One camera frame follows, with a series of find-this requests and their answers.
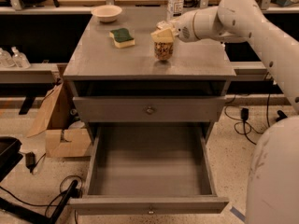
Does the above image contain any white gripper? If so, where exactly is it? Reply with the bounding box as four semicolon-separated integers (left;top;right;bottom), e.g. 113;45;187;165
150;11;197;43

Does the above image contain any orange soda can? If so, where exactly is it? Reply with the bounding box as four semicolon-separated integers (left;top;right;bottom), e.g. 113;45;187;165
154;42;174;61

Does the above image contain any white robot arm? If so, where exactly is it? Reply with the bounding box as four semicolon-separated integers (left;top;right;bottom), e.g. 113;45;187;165
157;0;299;224

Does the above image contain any grey drawer cabinet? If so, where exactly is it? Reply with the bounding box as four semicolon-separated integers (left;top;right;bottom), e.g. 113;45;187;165
63;6;237;217

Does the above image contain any closed grey top drawer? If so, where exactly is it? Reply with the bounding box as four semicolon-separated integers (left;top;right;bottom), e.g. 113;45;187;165
73;96;225;122

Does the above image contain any open grey middle drawer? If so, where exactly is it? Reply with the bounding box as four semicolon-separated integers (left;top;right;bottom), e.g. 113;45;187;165
70;123;229;215

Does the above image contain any clear plastic water bottle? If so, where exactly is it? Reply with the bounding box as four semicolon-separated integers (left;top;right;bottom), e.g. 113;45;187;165
167;0;184;21

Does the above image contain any green yellow sponge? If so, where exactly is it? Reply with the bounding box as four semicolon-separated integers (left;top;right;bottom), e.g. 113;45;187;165
109;28;135;49

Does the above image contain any white bowl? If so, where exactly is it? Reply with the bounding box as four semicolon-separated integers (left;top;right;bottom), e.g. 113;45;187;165
92;5;122;23

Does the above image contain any black power adapter right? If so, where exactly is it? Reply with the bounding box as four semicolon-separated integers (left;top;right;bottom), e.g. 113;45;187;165
240;108;249;121

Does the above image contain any black power adapter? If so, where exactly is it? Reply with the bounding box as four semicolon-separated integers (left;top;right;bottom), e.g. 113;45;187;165
25;152;36;172
240;108;249;121

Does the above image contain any cardboard box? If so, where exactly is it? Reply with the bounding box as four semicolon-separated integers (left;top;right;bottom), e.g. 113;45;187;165
26;63;93;159

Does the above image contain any clear sanitizer bottle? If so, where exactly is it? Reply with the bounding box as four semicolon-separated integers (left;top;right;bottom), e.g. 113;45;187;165
11;47;31;69
0;48;15;68

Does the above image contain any black power adapter left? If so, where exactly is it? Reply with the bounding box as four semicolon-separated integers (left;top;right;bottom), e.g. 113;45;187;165
25;152;36;172

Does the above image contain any blue floor tape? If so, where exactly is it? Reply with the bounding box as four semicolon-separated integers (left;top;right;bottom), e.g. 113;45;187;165
230;206;245;223

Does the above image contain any black chair base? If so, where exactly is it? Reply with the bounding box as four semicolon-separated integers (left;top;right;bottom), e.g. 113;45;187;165
0;138;79;224

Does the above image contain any black cable on floor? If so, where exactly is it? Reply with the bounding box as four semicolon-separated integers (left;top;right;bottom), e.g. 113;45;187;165
223;91;289;147

